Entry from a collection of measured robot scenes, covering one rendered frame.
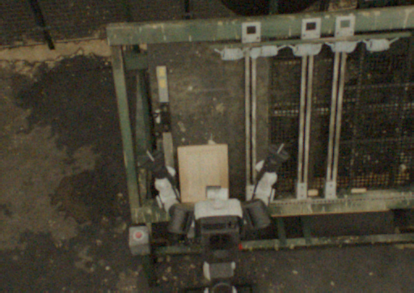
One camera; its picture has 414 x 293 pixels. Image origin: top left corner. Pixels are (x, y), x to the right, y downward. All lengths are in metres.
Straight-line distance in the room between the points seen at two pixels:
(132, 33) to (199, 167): 0.96
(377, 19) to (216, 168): 1.30
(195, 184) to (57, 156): 1.82
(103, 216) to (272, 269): 1.44
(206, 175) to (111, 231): 1.32
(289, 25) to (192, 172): 1.11
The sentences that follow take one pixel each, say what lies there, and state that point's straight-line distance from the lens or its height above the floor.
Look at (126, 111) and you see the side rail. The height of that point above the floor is 1.50.
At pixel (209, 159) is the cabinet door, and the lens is 3.33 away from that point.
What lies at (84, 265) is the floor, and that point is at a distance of 4.39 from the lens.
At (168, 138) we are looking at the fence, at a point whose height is 1.32.
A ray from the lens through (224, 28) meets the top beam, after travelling 2.94.
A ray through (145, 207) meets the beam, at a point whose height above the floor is 0.90.
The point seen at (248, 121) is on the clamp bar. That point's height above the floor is 1.42.
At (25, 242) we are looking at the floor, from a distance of 4.59.
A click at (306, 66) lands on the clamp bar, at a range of 3.15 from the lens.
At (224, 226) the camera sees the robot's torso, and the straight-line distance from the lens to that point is 2.85.
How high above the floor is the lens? 4.01
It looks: 56 degrees down
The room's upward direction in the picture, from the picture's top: 1 degrees counter-clockwise
